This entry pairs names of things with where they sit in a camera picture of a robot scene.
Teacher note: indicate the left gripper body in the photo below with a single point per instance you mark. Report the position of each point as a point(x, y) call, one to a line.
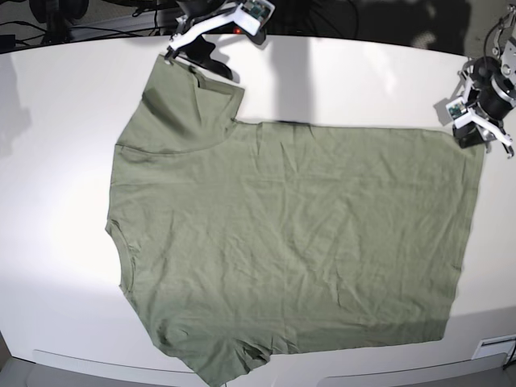
point(467, 136)

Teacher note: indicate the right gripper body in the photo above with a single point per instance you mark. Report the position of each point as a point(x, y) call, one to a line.
point(199, 53)

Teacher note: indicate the olive green T-shirt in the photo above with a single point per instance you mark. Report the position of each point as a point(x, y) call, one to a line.
point(240, 241)

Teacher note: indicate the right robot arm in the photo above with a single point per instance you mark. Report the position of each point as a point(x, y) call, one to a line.
point(199, 9)

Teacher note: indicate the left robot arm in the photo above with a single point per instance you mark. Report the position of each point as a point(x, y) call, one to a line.
point(489, 79)

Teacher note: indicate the white label sticker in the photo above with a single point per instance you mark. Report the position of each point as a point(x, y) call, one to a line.
point(492, 347)

